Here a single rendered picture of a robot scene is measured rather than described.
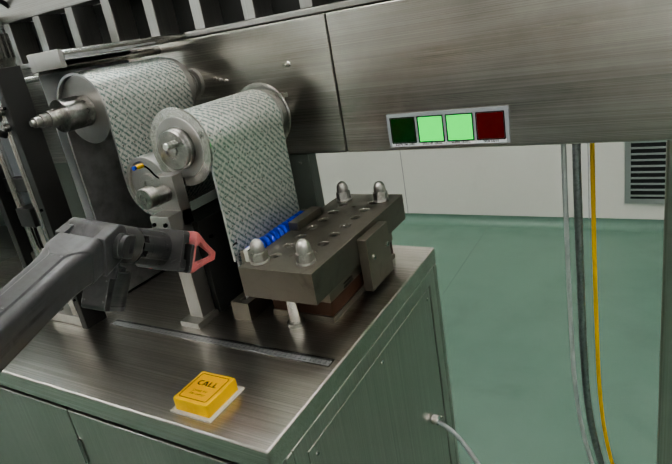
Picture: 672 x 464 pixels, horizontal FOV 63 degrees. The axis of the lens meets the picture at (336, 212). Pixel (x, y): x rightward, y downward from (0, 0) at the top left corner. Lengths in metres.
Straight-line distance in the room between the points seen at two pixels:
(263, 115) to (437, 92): 0.35
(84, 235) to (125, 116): 0.46
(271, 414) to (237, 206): 0.41
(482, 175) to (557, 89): 2.63
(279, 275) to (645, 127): 0.67
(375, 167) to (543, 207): 1.16
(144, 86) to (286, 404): 0.73
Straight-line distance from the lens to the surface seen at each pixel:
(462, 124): 1.11
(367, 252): 1.06
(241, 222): 1.08
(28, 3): 1.89
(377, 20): 1.15
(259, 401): 0.89
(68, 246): 0.76
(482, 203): 3.74
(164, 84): 1.28
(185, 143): 1.01
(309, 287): 0.94
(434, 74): 1.12
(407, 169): 3.83
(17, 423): 1.44
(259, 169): 1.12
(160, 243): 0.90
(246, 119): 1.10
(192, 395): 0.90
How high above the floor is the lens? 1.42
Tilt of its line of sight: 19 degrees down
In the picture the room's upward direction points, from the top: 10 degrees counter-clockwise
